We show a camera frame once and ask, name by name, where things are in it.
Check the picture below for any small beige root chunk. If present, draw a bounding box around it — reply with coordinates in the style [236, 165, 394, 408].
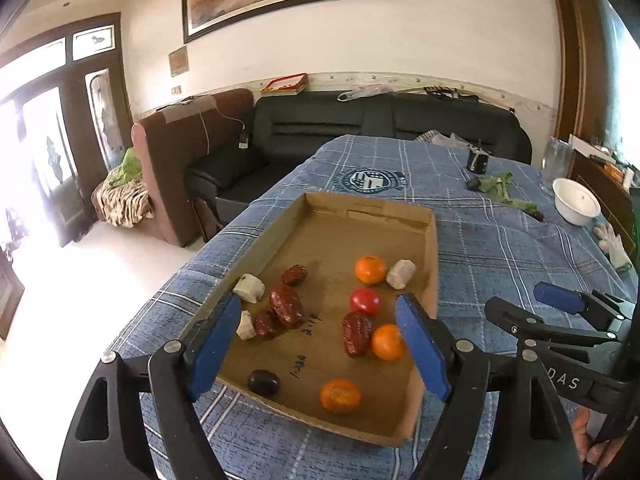
[236, 310, 257, 342]

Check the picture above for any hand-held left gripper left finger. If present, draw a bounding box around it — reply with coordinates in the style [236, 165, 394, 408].
[57, 292, 243, 480]

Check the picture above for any red flat box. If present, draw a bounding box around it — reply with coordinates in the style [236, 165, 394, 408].
[260, 73, 309, 97]

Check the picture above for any white glove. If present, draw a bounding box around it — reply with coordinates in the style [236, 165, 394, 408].
[592, 222, 633, 273]

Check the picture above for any striped blanket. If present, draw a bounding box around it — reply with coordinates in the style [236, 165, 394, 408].
[92, 180, 156, 228]

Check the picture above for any green cloth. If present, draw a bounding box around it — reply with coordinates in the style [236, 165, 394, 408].
[104, 147, 143, 190]

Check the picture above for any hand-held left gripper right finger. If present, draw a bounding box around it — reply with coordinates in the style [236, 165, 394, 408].
[394, 292, 583, 480]

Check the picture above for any green leafy vegetable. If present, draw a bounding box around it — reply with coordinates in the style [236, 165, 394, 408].
[477, 172, 541, 213]

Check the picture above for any clear glass jar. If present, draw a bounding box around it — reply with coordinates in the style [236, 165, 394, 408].
[541, 136, 576, 192]

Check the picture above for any person's right hand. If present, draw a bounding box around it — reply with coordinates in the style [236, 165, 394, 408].
[570, 407, 613, 466]

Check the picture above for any dark purple plum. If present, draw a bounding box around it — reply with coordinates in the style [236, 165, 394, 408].
[248, 369, 281, 398]

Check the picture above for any brown armchair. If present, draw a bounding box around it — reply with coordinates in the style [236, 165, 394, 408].
[131, 88, 254, 247]

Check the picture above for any wooden glass door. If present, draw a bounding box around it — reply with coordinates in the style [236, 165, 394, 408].
[0, 12, 133, 248]

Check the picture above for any large beige root chunk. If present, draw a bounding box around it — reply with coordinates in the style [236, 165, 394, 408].
[386, 259, 417, 290]

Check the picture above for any red tomato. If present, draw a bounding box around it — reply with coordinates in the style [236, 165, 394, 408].
[349, 287, 381, 316]

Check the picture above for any black leather sofa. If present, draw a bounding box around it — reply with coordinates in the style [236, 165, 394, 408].
[185, 91, 532, 216]

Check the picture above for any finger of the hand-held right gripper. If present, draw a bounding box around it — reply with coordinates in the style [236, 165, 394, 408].
[484, 296, 621, 361]
[532, 281, 636, 333]

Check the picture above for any red date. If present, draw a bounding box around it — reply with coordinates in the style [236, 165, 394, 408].
[269, 285, 305, 329]
[342, 311, 373, 358]
[280, 264, 308, 287]
[253, 311, 279, 340]

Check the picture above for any small black cup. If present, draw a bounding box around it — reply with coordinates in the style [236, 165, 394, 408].
[466, 142, 491, 175]

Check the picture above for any blue plaid tablecloth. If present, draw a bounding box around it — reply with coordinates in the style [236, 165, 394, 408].
[107, 134, 640, 480]

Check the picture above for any small wall frame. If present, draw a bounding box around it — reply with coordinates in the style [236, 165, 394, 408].
[168, 45, 189, 78]

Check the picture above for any wooden door frame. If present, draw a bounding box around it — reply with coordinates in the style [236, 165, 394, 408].
[545, 0, 606, 146]

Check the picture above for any cardboard box tray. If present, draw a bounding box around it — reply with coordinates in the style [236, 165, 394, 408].
[197, 191, 439, 448]

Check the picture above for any grey cloth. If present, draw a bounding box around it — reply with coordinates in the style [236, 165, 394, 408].
[414, 129, 468, 148]

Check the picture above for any clear plastic bag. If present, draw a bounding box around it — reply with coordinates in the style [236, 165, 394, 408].
[337, 84, 396, 102]

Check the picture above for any white bowl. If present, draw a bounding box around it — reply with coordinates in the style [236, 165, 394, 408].
[552, 177, 602, 227]

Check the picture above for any orange tangerine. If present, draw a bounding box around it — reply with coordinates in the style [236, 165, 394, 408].
[320, 379, 362, 414]
[354, 255, 388, 285]
[371, 324, 407, 362]

